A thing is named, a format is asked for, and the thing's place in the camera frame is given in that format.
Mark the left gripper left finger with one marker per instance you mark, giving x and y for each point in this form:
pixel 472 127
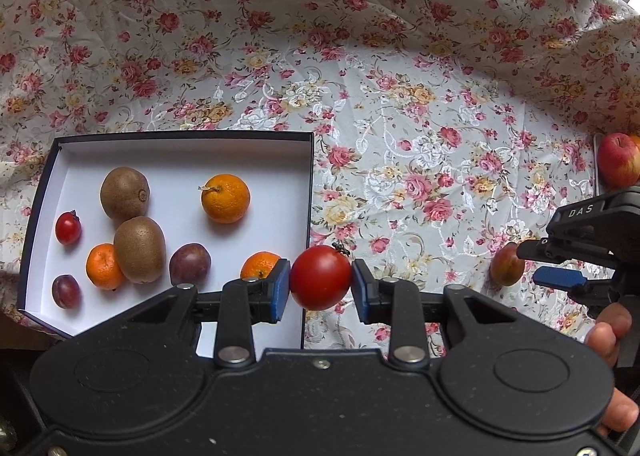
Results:
pixel 240 305

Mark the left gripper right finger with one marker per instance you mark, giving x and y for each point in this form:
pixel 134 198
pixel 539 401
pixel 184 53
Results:
pixel 400 305

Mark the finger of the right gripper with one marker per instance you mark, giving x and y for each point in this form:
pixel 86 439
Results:
pixel 558 278
pixel 543 250

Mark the red cherry tomato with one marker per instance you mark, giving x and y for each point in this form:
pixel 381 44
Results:
pixel 320 277

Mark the brown kiwi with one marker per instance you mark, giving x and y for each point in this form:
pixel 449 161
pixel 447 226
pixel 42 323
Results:
pixel 140 249

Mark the small purple plum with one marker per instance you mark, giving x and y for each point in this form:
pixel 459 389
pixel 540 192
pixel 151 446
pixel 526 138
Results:
pixel 66 292

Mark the person's right hand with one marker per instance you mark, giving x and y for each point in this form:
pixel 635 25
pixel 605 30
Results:
pixel 604 338

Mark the large red apple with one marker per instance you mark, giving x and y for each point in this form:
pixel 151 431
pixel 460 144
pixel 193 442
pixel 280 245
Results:
pixel 618 161

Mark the mandarin with stem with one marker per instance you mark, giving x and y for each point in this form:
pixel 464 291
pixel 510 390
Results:
pixel 225 198

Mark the mandarin beside kiwi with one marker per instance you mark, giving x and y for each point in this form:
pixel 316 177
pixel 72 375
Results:
pixel 102 268

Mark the dark box with white inside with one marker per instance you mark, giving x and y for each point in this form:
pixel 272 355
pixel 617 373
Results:
pixel 276 166

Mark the kiwi with round end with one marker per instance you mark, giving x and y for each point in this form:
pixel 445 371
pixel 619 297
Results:
pixel 124 194

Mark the floral tablecloth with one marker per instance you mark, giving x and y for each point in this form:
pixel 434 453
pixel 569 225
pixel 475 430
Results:
pixel 444 128

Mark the cherry tomato in box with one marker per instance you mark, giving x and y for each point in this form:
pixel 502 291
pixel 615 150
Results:
pixel 68 228

